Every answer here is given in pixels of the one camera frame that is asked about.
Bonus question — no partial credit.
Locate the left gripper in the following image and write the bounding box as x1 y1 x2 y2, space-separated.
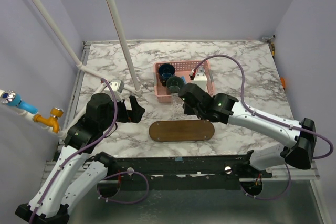
101 94 145 131

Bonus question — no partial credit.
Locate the dark green mug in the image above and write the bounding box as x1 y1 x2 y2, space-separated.
166 76 185 93

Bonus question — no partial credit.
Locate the oval wooden tray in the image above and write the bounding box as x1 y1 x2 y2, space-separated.
149 120 215 142

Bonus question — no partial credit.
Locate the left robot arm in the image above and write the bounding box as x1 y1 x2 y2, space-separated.
15 93 145 223

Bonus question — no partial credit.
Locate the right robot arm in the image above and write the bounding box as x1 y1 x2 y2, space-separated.
178 83 317 178

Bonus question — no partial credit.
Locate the pink perforated plastic basket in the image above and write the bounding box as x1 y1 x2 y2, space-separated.
153 60 215 103

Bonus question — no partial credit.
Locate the dark blue mug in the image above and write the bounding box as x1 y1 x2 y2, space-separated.
157 63 175 87

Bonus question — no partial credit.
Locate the orange faucet tap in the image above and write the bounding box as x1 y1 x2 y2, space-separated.
33 107 64 133

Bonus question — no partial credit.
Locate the blue pipe valve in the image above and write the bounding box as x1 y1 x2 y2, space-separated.
1 90 38 114

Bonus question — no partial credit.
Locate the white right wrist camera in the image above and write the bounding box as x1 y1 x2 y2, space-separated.
190 67 207 92

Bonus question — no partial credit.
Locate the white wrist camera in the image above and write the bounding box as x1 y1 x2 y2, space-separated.
103 80 124 102
190 67 207 92

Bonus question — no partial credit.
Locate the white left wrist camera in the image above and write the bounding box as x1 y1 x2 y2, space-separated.
103 80 124 102

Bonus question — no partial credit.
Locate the black front mounting rail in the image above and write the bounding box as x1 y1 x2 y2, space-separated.
95 152 272 193

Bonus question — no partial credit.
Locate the white PVC pipe frame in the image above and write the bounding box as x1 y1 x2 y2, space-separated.
12 0 142 141

